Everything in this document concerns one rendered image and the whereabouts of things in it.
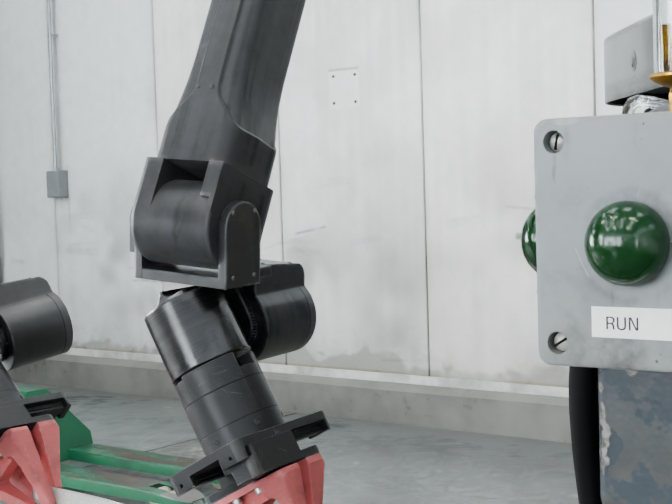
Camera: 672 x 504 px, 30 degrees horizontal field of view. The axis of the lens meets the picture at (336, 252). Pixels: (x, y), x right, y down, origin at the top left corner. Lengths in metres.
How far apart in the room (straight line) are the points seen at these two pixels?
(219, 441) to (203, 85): 0.23
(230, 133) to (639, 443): 0.40
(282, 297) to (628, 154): 0.47
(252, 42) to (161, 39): 7.18
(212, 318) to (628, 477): 0.38
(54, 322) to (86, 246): 7.42
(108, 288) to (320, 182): 1.91
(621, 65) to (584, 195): 0.49
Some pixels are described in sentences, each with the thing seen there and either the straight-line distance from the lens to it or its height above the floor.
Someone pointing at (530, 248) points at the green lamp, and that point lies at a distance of 0.48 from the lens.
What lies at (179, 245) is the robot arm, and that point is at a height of 1.27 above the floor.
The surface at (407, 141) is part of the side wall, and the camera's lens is 6.79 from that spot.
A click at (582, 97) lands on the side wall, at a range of 6.28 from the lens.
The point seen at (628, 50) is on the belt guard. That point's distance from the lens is 0.93.
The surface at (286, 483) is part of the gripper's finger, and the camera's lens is 0.80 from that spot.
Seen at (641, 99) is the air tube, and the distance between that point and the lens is 0.61.
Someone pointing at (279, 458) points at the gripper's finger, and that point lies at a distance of 0.80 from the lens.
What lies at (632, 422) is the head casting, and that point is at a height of 1.21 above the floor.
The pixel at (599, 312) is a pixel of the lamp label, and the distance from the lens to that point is 0.46.
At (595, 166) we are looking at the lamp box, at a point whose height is 1.31.
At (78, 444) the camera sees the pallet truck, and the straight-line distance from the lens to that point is 6.27.
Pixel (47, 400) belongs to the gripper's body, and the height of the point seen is 1.14.
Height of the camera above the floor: 1.31
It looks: 3 degrees down
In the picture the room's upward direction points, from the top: 2 degrees counter-clockwise
